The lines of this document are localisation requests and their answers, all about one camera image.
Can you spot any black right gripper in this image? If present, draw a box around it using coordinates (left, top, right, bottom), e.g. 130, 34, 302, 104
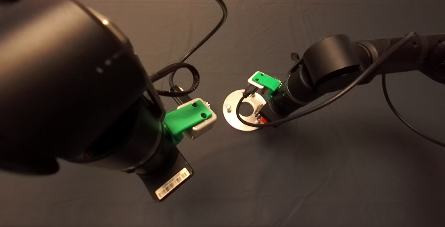
260, 99, 289, 126

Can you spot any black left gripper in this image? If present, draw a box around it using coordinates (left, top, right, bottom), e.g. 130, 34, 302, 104
138, 149, 194, 202

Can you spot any round metal carrier plate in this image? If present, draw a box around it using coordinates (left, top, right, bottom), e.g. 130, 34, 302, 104
222, 89, 270, 132

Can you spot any dark table cloth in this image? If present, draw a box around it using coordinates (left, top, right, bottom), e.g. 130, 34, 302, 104
0, 0, 445, 227

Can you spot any right wrist green camera mount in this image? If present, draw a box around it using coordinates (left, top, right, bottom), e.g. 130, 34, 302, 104
252, 71, 282, 99

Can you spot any wrist green camera mount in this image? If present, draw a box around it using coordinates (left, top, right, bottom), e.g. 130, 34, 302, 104
252, 71, 282, 99
163, 101, 213, 146

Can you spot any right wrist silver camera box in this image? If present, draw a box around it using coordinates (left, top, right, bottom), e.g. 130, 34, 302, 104
248, 71, 265, 89

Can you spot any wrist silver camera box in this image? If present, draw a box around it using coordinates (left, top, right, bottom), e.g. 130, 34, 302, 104
177, 98, 217, 140
248, 71, 265, 89

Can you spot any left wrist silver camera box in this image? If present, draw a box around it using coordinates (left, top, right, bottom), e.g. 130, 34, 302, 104
177, 98, 217, 140

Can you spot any left wrist green camera mount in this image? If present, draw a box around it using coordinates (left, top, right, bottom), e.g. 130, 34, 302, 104
163, 101, 213, 146

